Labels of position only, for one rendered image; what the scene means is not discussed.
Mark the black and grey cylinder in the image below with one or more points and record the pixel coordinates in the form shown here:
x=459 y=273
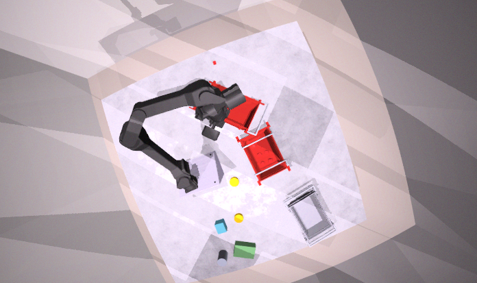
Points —
x=222 y=258

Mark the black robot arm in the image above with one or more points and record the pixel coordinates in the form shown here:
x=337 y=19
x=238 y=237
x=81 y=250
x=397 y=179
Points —
x=209 y=101

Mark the small light blue block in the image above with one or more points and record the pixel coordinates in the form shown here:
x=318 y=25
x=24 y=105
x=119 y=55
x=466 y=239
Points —
x=220 y=226

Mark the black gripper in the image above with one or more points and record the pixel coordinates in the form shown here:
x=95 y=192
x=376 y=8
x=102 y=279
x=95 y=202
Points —
x=210 y=132

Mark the light green box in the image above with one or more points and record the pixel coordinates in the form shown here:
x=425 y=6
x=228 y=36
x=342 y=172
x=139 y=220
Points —
x=244 y=249

